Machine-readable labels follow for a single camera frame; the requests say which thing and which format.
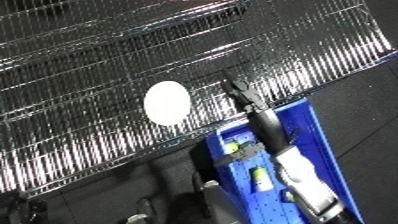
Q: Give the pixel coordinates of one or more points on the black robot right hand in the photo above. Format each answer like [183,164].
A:
[266,126]

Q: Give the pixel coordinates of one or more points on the pale robot right arm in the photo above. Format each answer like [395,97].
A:
[308,186]

